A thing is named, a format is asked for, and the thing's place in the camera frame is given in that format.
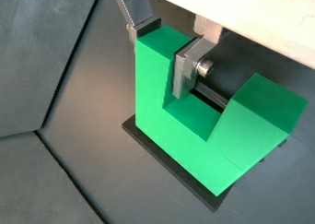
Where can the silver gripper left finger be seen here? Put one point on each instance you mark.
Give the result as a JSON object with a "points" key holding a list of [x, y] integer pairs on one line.
{"points": [[140, 17]]}

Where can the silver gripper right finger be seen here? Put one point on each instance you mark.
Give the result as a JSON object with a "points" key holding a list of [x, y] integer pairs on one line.
{"points": [[193, 63]]}

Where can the green U-shaped block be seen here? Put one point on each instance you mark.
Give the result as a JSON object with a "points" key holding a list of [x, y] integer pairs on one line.
{"points": [[218, 145]]}

